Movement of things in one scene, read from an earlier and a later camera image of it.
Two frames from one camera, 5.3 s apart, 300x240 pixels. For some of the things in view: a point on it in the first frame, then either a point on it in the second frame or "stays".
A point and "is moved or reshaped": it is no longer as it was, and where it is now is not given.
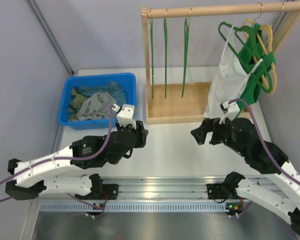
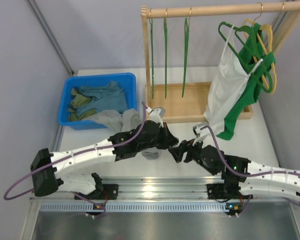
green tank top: (257, 63) stays
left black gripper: (138, 134) -> (163, 136)
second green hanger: (165, 21) stays
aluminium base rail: (154, 188) stays
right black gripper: (208, 124) -> (178, 151)
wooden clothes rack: (186, 102) stays
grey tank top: (96, 106) is moved or reshaped
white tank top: (230, 80) stays
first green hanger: (151, 20) stays
